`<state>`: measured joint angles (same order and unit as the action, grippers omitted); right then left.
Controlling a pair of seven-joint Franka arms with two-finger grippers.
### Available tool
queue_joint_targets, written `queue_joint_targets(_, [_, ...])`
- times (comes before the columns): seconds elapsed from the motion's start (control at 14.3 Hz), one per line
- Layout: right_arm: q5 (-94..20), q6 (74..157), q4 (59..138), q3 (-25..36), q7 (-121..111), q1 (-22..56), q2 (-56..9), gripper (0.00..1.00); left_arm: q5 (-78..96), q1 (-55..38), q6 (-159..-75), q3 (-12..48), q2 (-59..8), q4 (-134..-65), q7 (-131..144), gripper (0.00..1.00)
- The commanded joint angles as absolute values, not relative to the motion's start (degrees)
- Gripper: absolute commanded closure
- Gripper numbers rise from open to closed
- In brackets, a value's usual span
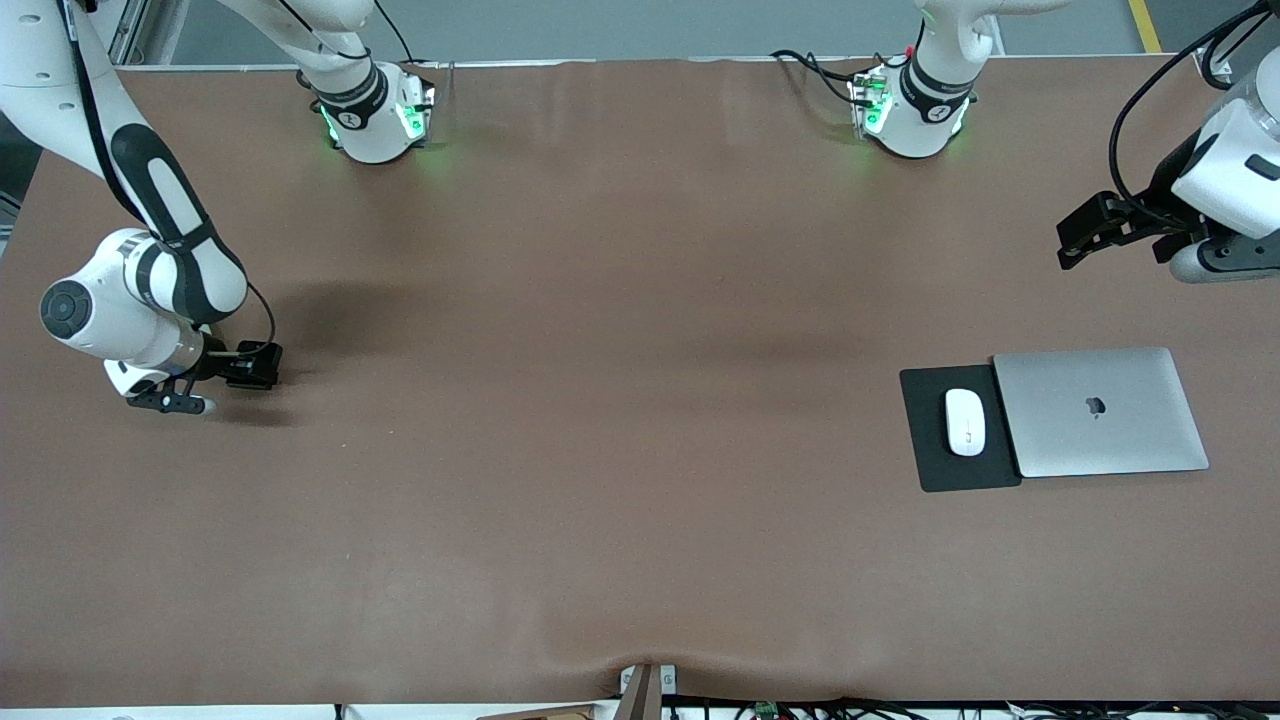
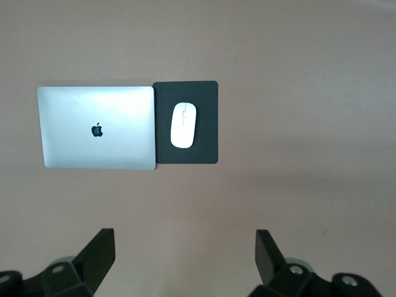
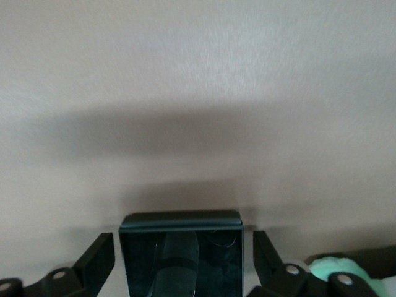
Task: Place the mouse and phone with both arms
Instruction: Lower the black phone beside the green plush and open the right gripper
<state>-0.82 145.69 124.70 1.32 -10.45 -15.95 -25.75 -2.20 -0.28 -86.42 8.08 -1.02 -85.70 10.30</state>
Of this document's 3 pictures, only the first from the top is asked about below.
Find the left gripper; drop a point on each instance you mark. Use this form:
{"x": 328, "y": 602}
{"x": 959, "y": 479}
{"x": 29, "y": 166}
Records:
{"x": 1164, "y": 187}

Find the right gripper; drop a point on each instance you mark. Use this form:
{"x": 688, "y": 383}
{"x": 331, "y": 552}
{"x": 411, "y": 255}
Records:
{"x": 222, "y": 365}

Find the brown table cover mat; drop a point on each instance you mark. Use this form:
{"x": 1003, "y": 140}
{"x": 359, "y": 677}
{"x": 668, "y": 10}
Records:
{"x": 640, "y": 550}

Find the aluminium frame rack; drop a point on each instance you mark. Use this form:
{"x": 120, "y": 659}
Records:
{"x": 135, "y": 30}

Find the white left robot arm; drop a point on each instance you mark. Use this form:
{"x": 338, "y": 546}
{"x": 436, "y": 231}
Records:
{"x": 925, "y": 110}

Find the white computer mouse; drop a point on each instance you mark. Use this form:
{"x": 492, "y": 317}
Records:
{"x": 965, "y": 422}

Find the black mouse pad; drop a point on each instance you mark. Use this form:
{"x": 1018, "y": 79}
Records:
{"x": 925, "y": 440}

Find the base connector block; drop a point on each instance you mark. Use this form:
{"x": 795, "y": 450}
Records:
{"x": 870, "y": 105}
{"x": 412, "y": 115}

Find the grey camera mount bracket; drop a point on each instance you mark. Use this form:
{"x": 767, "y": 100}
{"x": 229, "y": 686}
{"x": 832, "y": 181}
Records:
{"x": 645, "y": 690}

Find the left base connector block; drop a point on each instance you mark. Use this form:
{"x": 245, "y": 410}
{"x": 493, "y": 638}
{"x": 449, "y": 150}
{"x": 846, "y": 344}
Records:
{"x": 870, "y": 105}

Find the silver closed laptop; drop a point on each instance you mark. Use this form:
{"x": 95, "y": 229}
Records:
{"x": 1100, "y": 440}

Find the right base connector block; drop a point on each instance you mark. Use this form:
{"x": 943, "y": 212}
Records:
{"x": 412, "y": 115}

